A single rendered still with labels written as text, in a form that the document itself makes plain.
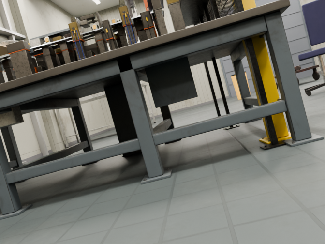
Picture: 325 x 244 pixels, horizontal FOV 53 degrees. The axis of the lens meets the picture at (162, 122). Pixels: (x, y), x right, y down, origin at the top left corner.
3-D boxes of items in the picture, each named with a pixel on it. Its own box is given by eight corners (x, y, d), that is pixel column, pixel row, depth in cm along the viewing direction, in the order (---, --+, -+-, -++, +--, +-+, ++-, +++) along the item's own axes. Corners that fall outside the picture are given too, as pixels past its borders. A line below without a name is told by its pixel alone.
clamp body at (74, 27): (80, 75, 214) (65, 22, 212) (85, 76, 226) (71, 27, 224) (90, 72, 214) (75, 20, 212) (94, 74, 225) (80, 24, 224)
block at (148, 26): (150, 54, 210) (139, 11, 209) (151, 57, 222) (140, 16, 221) (161, 52, 210) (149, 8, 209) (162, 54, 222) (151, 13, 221)
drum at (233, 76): (253, 96, 800) (246, 70, 797) (237, 100, 806) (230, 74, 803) (251, 96, 839) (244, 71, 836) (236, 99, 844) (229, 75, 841)
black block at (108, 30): (112, 66, 214) (100, 22, 213) (115, 68, 224) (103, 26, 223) (120, 64, 214) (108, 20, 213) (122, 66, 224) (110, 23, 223)
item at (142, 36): (144, 61, 235) (134, 22, 234) (145, 62, 239) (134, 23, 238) (154, 59, 235) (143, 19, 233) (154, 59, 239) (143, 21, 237)
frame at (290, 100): (-131, 252, 187) (-167, 141, 184) (19, 180, 347) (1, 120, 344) (324, 139, 159) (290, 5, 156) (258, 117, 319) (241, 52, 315)
